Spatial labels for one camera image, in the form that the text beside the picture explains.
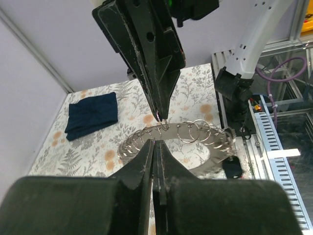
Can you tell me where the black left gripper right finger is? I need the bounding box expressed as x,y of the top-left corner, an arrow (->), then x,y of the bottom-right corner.
153,141 -> 301,235

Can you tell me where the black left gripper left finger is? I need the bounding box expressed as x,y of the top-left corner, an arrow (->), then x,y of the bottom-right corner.
0,140 -> 154,235

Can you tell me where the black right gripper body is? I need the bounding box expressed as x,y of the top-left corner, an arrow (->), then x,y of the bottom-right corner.
92,0 -> 186,118

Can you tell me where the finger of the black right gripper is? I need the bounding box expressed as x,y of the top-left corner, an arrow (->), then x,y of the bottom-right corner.
127,0 -> 181,119
92,4 -> 157,119

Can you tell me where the key with black tag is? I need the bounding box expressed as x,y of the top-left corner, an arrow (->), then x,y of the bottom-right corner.
222,156 -> 243,179

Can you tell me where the large metal keyring disc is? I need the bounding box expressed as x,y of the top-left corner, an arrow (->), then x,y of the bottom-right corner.
117,119 -> 235,178

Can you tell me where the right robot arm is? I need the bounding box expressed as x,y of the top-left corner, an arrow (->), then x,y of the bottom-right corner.
92,0 -> 291,122

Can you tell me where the dark blue folded cloth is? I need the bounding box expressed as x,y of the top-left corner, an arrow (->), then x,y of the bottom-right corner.
65,92 -> 118,141

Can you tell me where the yellow plastic bin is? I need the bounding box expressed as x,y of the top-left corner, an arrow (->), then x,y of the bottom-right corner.
301,13 -> 313,33

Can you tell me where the white slotted cable duct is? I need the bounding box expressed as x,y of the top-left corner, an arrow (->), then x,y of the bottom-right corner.
253,112 -> 311,231

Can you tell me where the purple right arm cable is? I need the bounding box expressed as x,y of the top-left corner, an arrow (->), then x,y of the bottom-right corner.
255,56 -> 308,130

